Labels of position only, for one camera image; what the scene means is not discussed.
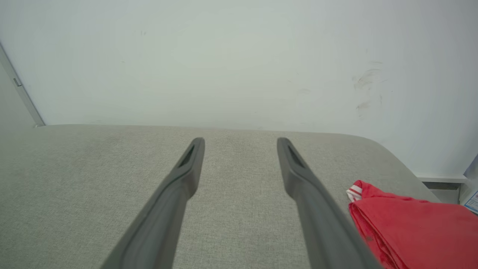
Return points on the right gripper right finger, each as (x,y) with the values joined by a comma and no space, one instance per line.
(321,224)

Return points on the white baseboard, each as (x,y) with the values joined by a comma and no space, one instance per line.
(440,178)

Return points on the grey door frame strip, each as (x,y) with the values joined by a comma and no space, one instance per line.
(23,95)

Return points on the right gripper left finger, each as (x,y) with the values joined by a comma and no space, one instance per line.
(160,224)

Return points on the white box with blue label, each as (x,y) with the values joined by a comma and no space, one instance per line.
(472,201)

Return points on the red Bulls jersey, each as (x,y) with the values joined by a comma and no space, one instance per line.
(418,231)

